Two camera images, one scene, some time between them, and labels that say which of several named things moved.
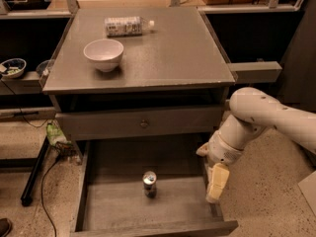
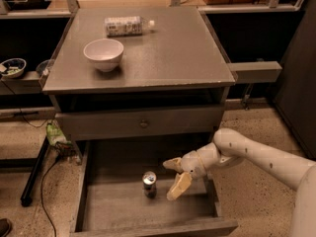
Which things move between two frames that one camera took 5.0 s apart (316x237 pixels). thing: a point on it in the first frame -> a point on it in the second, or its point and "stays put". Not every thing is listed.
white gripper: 223,151 -> 192,163
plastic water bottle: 126,26 stays put
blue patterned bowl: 13,68 stays put
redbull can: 149,179 stays put
